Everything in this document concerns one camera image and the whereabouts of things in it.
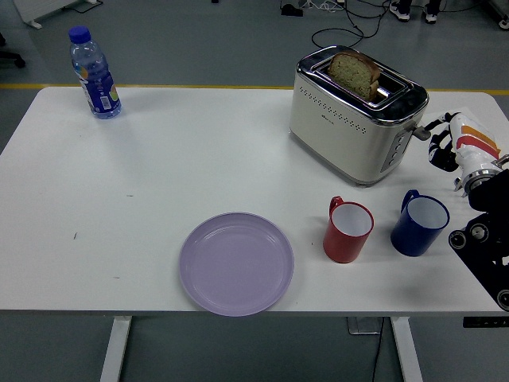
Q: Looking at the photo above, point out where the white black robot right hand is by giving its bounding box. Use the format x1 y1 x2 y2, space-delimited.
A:
423 112 503 173

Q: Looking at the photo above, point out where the grey toaster lever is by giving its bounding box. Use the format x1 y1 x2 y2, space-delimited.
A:
409 123 433 141

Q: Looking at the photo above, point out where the bread slice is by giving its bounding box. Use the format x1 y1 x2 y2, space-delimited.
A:
326 50 382 101

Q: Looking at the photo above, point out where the purple plate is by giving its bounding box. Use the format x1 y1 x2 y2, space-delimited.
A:
179 211 296 318

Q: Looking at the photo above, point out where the blue mug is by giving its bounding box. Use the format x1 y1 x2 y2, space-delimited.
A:
390 189 451 258

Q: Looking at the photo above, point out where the cream chrome toaster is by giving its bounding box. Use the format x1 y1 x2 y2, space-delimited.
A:
289 45 430 187

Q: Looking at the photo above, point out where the person's black white shoe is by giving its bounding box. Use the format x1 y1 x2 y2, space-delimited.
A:
389 0 413 23
423 0 441 24

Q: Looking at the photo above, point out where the red mug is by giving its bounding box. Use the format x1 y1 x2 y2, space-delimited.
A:
322 195 375 264

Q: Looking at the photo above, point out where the black table control panel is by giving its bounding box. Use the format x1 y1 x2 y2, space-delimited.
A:
463 317 509 329

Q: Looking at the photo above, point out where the white table leg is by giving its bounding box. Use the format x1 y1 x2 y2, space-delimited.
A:
390 317 423 382
99 317 133 382

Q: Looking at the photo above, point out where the blue cap water bottle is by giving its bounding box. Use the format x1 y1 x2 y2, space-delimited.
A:
68 25 123 120

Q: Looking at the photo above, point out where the white furniture foot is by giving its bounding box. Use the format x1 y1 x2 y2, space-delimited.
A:
14 0 105 29

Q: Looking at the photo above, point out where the black office chair base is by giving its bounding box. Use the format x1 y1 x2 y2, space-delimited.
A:
0 31 27 68

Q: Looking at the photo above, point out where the black floor cable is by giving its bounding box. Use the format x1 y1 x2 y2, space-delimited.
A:
311 0 393 49

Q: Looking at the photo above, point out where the white cable bundle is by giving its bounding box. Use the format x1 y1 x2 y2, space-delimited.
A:
301 0 347 12

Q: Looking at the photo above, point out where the clear under-table bracket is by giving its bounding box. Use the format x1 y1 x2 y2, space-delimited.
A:
345 317 383 336

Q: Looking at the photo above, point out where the black hanging cable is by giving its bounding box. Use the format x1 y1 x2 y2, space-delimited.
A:
371 318 386 382

